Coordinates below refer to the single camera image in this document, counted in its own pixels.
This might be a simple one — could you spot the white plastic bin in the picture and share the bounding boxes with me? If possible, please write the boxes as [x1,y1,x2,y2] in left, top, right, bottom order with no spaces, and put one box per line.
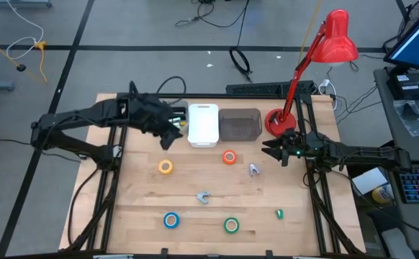
[187,103,220,149]

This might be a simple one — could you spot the blue tape roll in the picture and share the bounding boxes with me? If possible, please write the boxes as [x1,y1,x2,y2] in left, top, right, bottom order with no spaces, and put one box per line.
[163,212,181,230]

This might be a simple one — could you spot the orange tape roll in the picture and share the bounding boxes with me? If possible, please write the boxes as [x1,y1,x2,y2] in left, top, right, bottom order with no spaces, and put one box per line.
[222,150,238,166]

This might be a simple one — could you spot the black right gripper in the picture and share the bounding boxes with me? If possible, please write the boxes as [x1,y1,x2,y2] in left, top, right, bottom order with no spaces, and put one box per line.
[261,129,328,167]

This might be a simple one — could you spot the yellow round container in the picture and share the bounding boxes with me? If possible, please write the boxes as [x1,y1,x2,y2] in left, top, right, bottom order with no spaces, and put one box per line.
[371,183,395,205]

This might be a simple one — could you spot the clear plastic bag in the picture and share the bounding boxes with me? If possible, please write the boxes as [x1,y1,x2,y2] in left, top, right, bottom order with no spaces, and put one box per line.
[392,99,419,138]

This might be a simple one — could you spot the coiled black floor cable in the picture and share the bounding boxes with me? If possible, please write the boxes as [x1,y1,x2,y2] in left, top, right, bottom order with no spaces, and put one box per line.
[229,46,253,83]

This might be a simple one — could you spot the yellow floor cord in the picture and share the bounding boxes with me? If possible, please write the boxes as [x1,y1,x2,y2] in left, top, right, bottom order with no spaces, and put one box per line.
[0,30,48,83]

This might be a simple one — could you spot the computer monitor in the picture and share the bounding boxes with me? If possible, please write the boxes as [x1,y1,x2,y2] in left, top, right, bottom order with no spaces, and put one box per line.
[384,0,419,75]

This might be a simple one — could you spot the black floor fan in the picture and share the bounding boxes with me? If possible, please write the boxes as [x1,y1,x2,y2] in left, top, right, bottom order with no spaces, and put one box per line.
[396,0,419,39]

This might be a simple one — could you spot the small black computer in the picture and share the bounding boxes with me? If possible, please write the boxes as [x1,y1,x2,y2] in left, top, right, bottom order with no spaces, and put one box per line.
[387,73,419,101]

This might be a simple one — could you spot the white box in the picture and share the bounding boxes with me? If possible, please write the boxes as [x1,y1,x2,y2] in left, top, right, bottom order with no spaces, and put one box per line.
[351,167,389,196]

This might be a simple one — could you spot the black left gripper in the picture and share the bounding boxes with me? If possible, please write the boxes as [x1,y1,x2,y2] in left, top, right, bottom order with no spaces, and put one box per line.
[130,94,184,151]

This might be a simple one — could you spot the white floor cable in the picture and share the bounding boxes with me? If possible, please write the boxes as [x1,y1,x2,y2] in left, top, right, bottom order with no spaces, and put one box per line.
[6,0,45,61]

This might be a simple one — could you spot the dark translucent plastic bin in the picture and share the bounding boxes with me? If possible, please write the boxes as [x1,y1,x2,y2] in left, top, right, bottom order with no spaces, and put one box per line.
[218,108,263,142]

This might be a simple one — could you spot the white power adapter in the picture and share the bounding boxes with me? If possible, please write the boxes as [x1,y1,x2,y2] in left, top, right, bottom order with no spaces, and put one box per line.
[317,78,337,111]

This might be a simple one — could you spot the yellow tape roll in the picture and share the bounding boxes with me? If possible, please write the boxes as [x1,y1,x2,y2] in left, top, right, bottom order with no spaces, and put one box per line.
[158,158,175,176]

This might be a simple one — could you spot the black aluminium table frame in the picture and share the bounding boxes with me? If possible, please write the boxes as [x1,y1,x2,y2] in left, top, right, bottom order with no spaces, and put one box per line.
[63,81,367,259]

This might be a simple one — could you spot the grey desk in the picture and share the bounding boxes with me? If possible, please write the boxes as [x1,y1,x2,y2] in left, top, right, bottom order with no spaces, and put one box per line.
[373,66,419,259]

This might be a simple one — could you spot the yellow hanging cord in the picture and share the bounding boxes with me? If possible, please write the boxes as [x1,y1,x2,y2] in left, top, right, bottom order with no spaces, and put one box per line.
[297,0,324,65]

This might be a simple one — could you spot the green tape roll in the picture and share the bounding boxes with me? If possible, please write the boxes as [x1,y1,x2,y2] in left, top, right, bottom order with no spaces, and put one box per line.
[223,217,240,235]

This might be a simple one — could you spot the red desk lamp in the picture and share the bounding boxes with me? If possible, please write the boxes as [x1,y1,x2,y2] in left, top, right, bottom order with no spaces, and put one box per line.
[264,9,360,138]

